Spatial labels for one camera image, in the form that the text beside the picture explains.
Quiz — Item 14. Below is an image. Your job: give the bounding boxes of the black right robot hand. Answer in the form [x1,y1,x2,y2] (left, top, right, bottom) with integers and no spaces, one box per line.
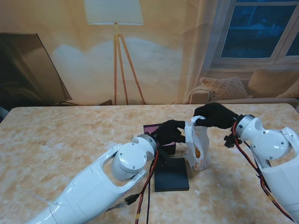
[193,102,240,130]

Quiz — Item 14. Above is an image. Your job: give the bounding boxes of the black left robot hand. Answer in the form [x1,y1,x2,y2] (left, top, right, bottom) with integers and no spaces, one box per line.
[150,119,187,147]

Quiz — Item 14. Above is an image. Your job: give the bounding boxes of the white plastic bag orange print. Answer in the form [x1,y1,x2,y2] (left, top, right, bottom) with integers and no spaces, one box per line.
[184,116,210,171]

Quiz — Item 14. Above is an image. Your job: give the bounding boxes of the black gift box pink inside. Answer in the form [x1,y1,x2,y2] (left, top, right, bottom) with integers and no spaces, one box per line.
[143,124,177,156]

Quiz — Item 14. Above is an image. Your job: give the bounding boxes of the black gift box lid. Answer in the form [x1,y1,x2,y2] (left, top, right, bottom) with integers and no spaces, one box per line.
[154,158,190,193]

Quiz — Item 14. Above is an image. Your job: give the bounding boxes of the white zip tie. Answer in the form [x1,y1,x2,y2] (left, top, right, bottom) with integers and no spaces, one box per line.
[29,190,52,205]

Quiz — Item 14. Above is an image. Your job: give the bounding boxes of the beige sofa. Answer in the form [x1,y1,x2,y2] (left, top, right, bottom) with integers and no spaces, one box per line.
[186,70,299,105]

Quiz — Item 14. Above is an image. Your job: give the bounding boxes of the knitted beige cushion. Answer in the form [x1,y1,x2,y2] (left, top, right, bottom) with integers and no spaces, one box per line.
[199,77,249,100]

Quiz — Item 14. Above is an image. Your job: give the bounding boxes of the tan plain cushion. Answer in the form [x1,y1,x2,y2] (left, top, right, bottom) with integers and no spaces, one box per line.
[247,69,299,98]
[277,79,299,98]

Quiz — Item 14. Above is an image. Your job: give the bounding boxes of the sheer beige curtain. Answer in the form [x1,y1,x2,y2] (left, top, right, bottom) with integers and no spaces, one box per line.
[178,0,236,105]

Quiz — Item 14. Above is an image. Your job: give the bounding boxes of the tripod floor lamp white shade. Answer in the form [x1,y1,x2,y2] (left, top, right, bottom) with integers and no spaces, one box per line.
[84,0,146,105]

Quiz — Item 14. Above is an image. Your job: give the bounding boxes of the black flat television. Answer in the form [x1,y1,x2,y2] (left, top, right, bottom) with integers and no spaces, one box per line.
[0,33,73,105]

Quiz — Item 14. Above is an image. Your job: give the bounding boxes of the dark grey chair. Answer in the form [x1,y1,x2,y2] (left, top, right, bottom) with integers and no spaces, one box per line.
[0,106,10,123]

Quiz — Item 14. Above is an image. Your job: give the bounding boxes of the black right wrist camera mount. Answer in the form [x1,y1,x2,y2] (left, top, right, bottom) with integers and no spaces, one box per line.
[223,134,239,148]

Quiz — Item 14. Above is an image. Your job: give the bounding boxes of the red black left arm cables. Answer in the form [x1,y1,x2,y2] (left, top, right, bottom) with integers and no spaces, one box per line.
[134,149,162,224]

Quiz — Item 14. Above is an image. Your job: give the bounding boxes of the red black arm cables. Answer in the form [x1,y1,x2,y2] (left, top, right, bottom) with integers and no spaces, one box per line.
[232,122,296,224]
[134,149,162,224]

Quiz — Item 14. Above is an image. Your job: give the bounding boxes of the red black right arm cables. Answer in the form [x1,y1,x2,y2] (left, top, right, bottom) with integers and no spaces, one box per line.
[232,122,296,224]

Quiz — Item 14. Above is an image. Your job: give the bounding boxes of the grey usb cable black plug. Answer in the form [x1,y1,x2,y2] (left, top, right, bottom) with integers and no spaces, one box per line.
[105,193,140,213]

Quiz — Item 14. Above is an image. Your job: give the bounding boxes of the window with white frame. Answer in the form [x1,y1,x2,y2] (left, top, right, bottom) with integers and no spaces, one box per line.
[209,0,299,70]

